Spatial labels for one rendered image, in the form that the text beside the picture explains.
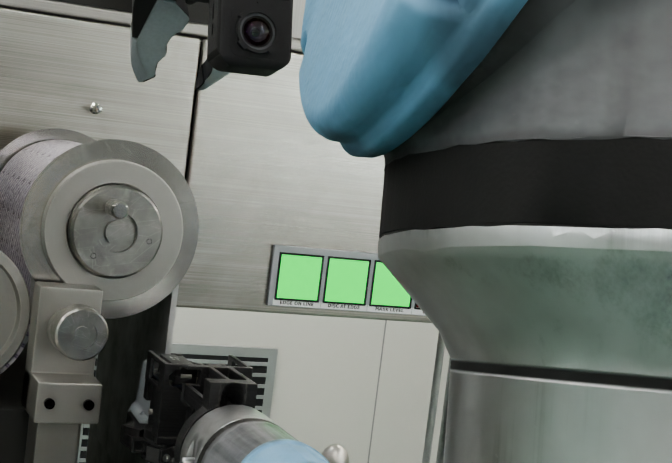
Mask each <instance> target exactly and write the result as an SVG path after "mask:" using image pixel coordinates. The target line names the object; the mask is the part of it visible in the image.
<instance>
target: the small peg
mask: <svg viewBox="0 0 672 463"><path fill-rule="evenodd" d="M104 211H105V213H106V214H108V215H109V216H112V217H114V218H116V219H123V218H125V217H126V216H127V215H128V212H129V208H128V206H127V204H126V203H124V202H122V201H119V200H117V199H109V200H107V201H106V202H105V204H104Z"/></svg>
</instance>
